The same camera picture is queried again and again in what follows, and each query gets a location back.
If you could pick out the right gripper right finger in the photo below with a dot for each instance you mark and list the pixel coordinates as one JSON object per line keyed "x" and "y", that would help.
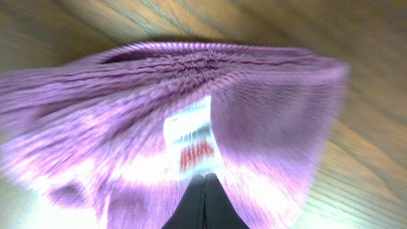
{"x": 219, "y": 212}

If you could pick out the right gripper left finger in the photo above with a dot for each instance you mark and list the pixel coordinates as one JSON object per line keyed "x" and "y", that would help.
{"x": 189, "y": 214}

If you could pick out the purple microfiber cloth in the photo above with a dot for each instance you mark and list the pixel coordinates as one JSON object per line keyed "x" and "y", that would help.
{"x": 113, "y": 140}

